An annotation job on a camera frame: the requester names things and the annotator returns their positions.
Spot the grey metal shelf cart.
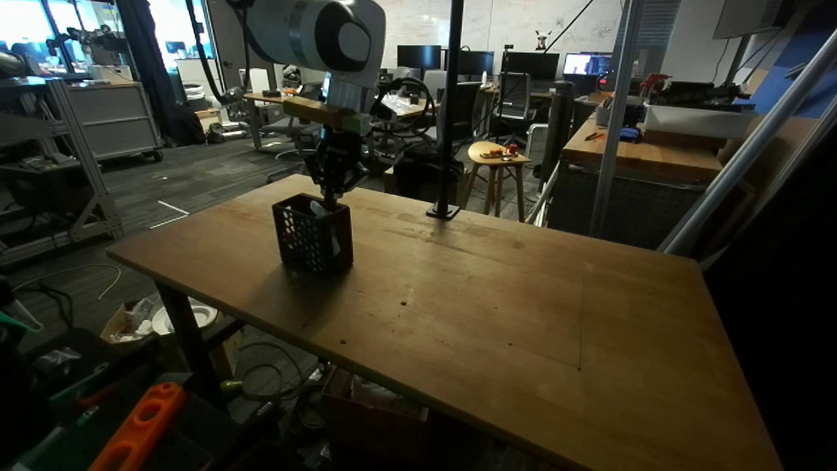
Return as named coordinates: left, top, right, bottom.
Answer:
left=0, top=77, right=161, bottom=266

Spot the black plastic crate box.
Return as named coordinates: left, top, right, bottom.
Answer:
left=272, top=193, right=352, bottom=278

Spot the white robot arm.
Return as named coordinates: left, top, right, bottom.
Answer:
left=222, top=0, right=386, bottom=206

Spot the wooden top drawer cabinet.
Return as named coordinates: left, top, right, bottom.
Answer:
left=546, top=117, right=721, bottom=248

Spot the round wooden stool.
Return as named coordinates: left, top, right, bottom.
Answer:
left=457, top=141, right=529, bottom=221

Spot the silver diagonal metal pole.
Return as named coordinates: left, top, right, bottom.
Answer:
left=658, top=30, right=837, bottom=255

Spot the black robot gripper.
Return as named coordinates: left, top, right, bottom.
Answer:
left=305, top=126, right=366, bottom=206

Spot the orange plastic tool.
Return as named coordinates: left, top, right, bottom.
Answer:
left=88, top=383, right=185, bottom=471

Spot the black vertical pole stand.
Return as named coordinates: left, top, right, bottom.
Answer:
left=425, top=0, right=463, bottom=221

